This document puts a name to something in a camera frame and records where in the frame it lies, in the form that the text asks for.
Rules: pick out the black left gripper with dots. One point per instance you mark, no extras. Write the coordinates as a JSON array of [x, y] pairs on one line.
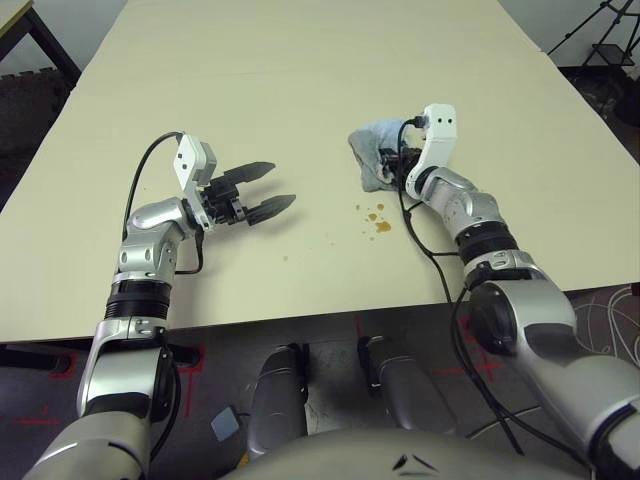
[[222, 200]]

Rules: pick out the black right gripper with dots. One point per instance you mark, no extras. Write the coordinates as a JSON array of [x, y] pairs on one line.
[[397, 160]]

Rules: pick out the light blue fluffy rag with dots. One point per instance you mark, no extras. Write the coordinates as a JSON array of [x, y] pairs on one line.
[[370, 145]]

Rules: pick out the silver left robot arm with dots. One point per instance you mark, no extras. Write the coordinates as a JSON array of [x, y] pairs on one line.
[[145, 220]]

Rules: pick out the brown liquid puddle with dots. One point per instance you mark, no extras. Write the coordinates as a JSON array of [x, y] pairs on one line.
[[384, 227]]

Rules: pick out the grey left robot leg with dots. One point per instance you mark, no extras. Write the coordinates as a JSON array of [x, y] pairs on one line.
[[277, 400]]

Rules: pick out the grey robot leg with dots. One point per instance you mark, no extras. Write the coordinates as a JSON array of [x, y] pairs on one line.
[[277, 400], [410, 395]]

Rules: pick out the black tripod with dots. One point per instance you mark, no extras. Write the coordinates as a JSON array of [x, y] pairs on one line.
[[575, 30]]

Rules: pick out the grey right robot leg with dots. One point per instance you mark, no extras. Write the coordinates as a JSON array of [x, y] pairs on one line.
[[410, 395]]

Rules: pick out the black mesh stand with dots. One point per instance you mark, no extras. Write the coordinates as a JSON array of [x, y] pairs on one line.
[[612, 52]]

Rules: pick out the wooden side table black legs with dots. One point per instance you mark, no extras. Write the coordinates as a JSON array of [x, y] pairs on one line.
[[60, 47]]

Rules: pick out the dark foam puzzle mat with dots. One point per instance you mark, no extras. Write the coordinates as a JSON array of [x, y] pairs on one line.
[[25, 115]]

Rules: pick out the grey robot torso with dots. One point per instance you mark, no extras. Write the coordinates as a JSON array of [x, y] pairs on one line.
[[400, 450]]

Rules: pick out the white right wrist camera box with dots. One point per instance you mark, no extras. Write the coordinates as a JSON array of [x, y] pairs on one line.
[[440, 125]]

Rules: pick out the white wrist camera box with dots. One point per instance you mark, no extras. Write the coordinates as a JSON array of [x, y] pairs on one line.
[[440, 125], [187, 157]]

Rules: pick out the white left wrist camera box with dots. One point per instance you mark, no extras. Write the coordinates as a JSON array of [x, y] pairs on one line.
[[187, 157]]

